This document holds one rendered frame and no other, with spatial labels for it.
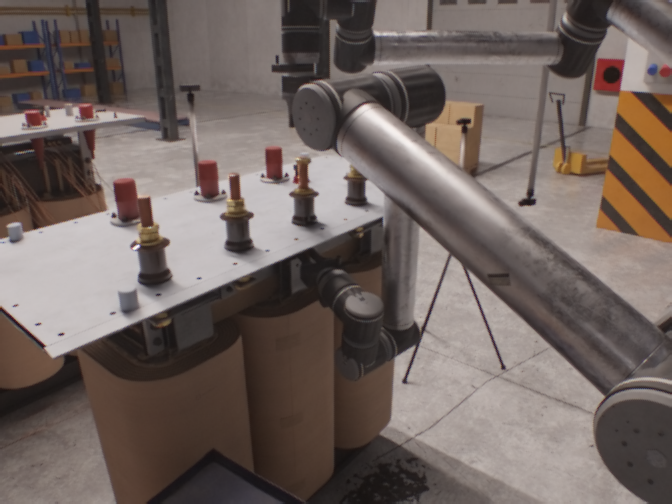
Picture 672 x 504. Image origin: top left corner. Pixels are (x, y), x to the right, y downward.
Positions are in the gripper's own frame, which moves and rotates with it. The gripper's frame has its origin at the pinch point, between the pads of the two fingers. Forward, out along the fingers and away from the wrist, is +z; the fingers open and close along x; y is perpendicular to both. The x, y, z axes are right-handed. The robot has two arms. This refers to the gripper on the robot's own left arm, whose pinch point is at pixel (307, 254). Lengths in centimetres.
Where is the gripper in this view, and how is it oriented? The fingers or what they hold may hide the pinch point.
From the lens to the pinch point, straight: 167.0
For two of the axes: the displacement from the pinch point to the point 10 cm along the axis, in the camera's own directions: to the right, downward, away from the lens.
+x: -8.6, 1.9, -4.7
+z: -5.0, -5.1, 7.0
